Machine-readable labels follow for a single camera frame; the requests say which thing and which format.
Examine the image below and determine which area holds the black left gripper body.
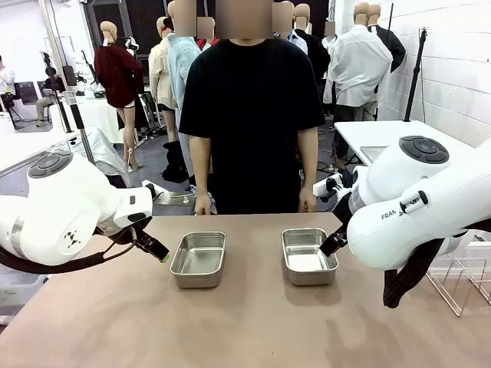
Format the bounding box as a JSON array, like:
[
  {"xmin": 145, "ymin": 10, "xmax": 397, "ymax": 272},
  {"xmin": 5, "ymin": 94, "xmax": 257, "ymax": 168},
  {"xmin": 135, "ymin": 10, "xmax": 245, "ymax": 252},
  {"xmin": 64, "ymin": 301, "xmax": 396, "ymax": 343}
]
[{"xmin": 131, "ymin": 224, "xmax": 155, "ymax": 251}]

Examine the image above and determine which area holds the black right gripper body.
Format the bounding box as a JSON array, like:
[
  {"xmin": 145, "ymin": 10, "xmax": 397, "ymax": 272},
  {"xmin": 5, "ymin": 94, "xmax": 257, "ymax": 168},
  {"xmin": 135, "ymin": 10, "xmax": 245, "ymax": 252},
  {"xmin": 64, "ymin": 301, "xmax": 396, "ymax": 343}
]
[{"xmin": 331, "ymin": 189, "xmax": 356, "ymax": 232}]

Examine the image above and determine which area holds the rectangular steel container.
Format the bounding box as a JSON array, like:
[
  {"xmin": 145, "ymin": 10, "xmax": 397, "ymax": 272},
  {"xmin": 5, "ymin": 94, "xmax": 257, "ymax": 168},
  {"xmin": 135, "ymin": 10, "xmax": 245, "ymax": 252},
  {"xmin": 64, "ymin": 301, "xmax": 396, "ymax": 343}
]
[
  {"xmin": 281, "ymin": 228, "xmax": 339, "ymax": 287},
  {"xmin": 170, "ymin": 231, "xmax": 227, "ymax": 289}
]

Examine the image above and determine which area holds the person's right forearm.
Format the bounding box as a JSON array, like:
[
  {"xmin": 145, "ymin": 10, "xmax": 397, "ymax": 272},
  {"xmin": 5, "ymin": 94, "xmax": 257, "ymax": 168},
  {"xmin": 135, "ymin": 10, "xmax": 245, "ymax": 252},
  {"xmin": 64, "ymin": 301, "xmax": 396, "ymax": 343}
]
[{"xmin": 189, "ymin": 134, "xmax": 213, "ymax": 197}]

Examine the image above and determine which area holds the person's left forearm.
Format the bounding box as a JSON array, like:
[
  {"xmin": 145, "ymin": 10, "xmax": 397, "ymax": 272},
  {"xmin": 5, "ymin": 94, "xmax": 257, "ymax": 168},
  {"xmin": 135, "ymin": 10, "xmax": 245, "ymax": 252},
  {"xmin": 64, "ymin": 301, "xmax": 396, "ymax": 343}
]
[{"xmin": 298, "ymin": 128, "xmax": 319, "ymax": 189}]

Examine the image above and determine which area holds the person's left hand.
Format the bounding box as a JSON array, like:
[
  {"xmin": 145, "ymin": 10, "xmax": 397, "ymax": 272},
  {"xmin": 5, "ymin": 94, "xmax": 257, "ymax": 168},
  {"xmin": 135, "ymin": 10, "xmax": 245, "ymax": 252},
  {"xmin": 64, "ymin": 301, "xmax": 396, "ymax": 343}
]
[{"xmin": 298, "ymin": 186, "xmax": 318, "ymax": 214}]

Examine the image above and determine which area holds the person's right hand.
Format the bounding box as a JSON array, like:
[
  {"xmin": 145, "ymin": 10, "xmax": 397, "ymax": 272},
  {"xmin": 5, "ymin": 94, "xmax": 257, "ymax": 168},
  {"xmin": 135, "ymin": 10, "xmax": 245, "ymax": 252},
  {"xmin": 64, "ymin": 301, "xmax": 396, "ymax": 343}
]
[{"xmin": 194, "ymin": 191, "xmax": 213, "ymax": 215}]

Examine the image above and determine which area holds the white side table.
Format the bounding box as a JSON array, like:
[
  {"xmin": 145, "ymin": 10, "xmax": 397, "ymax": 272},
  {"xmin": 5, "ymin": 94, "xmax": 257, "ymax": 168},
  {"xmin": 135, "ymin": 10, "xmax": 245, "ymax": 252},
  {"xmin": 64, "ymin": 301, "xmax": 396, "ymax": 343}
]
[{"xmin": 333, "ymin": 120, "xmax": 491, "ymax": 166}]

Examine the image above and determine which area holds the person in black T-shirt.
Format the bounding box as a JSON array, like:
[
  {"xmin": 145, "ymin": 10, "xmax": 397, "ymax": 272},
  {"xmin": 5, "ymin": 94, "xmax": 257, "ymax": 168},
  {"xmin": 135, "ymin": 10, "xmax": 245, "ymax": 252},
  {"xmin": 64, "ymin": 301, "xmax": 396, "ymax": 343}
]
[{"xmin": 179, "ymin": 0, "xmax": 326, "ymax": 215}]

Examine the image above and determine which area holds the metal stand pole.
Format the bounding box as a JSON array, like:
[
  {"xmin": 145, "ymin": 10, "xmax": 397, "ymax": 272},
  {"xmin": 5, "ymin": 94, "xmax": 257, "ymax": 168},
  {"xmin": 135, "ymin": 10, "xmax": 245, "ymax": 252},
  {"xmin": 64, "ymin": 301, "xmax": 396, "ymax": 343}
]
[{"xmin": 56, "ymin": 64, "xmax": 96, "ymax": 166}]

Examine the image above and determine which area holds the white shirt mannequin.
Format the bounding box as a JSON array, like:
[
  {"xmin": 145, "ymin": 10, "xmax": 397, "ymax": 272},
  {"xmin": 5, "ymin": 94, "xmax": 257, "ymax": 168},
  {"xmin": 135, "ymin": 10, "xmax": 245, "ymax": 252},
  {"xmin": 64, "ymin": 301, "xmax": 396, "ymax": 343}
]
[{"xmin": 322, "ymin": 2, "xmax": 394, "ymax": 162}]

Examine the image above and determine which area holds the black tripod stand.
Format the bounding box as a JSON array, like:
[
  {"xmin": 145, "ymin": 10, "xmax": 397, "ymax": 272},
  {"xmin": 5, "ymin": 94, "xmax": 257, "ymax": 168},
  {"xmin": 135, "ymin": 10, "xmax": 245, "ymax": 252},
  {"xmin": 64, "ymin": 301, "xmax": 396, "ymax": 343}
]
[{"xmin": 404, "ymin": 26, "xmax": 429, "ymax": 122}]

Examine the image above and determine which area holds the black clothes mannequin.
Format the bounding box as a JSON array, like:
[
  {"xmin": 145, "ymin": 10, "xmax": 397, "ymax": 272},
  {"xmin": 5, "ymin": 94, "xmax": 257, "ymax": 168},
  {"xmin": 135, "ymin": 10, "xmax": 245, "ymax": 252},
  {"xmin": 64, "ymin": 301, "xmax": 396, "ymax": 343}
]
[{"xmin": 293, "ymin": 3, "xmax": 331, "ymax": 116}]

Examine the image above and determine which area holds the beige shirt mannequin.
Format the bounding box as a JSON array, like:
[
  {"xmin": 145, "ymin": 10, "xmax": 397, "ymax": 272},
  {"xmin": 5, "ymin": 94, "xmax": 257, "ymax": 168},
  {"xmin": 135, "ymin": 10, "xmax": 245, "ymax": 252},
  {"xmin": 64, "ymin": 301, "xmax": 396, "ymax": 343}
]
[{"xmin": 148, "ymin": 16, "xmax": 180, "ymax": 143}]

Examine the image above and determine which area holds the burgundy dress mannequin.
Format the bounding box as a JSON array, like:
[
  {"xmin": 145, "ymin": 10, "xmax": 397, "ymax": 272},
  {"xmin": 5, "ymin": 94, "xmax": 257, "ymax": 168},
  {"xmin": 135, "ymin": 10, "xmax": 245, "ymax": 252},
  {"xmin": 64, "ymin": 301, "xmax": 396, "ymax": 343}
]
[{"xmin": 94, "ymin": 21, "xmax": 146, "ymax": 173}]

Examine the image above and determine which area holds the black jacket mannequin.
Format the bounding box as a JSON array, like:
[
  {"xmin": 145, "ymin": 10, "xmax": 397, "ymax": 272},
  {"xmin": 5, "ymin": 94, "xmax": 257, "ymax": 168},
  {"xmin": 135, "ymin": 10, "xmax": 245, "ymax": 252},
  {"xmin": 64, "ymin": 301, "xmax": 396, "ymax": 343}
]
[{"xmin": 367, "ymin": 4, "xmax": 407, "ymax": 74}]

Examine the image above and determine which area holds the blue shirt red top mannequin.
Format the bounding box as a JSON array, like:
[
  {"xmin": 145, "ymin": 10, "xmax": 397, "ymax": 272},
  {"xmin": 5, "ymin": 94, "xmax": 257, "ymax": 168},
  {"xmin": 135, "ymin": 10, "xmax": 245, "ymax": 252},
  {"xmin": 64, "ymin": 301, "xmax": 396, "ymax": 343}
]
[{"xmin": 272, "ymin": 2, "xmax": 308, "ymax": 54}]

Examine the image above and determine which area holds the seated person in dark clothes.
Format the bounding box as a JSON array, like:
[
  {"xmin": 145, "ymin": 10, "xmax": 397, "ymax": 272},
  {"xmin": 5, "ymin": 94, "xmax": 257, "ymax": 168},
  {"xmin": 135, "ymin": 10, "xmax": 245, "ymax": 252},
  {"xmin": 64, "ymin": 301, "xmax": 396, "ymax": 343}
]
[{"xmin": 35, "ymin": 67, "xmax": 67, "ymax": 128}]

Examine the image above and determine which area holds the light blue shirt mannequin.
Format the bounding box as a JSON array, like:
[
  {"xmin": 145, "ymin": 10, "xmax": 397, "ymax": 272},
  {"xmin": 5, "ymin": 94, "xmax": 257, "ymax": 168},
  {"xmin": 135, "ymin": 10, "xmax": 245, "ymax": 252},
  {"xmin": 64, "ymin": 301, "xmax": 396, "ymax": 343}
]
[{"xmin": 167, "ymin": 0, "xmax": 203, "ymax": 185}]

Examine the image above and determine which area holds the person in white shirt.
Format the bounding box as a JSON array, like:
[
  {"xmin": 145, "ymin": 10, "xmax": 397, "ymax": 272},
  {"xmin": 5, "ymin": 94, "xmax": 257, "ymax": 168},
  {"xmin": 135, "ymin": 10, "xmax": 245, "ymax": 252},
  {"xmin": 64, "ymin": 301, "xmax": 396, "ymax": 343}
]
[{"xmin": 0, "ymin": 54, "xmax": 17, "ymax": 112}]

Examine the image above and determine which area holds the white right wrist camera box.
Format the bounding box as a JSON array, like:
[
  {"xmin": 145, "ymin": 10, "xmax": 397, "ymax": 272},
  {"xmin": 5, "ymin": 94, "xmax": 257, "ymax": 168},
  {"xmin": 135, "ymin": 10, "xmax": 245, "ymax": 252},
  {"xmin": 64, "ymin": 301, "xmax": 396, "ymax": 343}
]
[{"xmin": 313, "ymin": 172, "xmax": 343, "ymax": 199}]

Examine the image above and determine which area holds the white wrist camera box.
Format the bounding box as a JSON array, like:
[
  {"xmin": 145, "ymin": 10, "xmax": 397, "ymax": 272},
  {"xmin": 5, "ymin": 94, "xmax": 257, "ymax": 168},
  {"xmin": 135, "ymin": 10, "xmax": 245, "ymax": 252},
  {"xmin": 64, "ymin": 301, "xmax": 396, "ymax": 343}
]
[
  {"xmin": 313, "ymin": 172, "xmax": 343, "ymax": 199},
  {"xmin": 114, "ymin": 186, "xmax": 154, "ymax": 228}
]

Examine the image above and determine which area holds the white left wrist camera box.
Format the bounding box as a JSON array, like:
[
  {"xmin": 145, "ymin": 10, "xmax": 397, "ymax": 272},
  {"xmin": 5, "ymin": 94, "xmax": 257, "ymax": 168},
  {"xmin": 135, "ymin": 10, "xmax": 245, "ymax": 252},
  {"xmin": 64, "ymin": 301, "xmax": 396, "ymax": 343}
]
[{"xmin": 114, "ymin": 186, "xmax": 154, "ymax": 228}]

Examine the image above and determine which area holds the black right arm cable sleeve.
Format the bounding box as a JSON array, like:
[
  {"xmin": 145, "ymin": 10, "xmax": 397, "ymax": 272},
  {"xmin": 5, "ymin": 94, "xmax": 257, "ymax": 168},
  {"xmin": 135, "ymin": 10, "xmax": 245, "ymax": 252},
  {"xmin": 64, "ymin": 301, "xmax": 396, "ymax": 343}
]
[{"xmin": 382, "ymin": 228, "xmax": 467, "ymax": 310}]

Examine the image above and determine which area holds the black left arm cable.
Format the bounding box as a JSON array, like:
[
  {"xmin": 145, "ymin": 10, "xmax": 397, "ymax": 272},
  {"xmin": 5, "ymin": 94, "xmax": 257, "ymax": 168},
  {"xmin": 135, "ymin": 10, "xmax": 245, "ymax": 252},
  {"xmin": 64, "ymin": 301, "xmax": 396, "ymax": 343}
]
[{"xmin": 0, "ymin": 229, "xmax": 138, "ymax": 275}]

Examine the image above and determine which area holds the chrome wire rack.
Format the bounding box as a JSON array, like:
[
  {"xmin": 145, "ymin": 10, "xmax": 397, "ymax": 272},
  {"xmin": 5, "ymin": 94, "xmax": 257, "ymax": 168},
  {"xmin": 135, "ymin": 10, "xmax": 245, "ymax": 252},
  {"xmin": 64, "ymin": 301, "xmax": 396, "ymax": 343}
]
[{"xmin": 425, "ymin": 257, "xmax": 491, "ymax": 317}]

